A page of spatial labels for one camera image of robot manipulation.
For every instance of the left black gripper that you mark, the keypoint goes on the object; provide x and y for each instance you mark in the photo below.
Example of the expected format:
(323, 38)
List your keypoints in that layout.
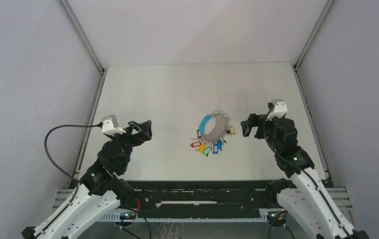
(144, 133)

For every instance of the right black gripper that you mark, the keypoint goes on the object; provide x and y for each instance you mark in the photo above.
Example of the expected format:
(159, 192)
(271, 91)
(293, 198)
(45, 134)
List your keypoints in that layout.
(254, 120)

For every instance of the blue handled metal keyring holder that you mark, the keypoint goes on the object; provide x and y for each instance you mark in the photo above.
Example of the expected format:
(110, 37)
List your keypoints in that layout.
(213, 127)

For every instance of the yellow tagged key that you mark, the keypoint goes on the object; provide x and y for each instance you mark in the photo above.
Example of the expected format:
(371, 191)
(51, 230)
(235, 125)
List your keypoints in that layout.
(231, 130)

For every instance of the bunch of coloured tagged keys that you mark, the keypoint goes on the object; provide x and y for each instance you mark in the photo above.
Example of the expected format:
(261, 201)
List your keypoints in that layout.
(207, 148)

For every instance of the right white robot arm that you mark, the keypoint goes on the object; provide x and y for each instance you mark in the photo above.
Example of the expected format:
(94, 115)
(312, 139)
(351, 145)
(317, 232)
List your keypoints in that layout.
(302, 194)

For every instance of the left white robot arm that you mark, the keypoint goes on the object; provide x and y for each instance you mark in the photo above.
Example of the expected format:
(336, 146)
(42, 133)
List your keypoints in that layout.
(101, 188)

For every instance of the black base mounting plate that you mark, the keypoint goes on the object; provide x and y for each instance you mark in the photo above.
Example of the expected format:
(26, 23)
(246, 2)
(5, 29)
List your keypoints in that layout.
(201, 198)

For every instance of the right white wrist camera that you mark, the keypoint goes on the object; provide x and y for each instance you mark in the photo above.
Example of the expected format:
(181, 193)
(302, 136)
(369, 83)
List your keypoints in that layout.
(277, 109)

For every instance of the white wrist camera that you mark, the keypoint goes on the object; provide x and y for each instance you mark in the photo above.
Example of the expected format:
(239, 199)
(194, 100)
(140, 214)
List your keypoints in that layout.
(277, 109)
(110, 126)

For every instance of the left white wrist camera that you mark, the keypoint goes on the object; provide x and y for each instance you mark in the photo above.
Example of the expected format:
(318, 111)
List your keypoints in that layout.
(110, 126)

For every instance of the aluminium frame rail right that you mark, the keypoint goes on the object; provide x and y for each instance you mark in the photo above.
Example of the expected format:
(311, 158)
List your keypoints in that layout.
(306, 94)

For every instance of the aluminium frame rail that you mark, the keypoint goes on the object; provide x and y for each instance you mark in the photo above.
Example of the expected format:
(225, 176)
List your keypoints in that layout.
(79, 93)
(306, 94)

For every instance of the white slotted cable duct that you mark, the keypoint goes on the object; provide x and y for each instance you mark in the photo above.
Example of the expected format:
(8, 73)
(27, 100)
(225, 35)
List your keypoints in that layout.
(128, 216)

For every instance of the aluminium frame rail left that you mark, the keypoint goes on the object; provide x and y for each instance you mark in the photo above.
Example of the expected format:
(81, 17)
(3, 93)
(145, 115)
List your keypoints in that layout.
(79, 93)

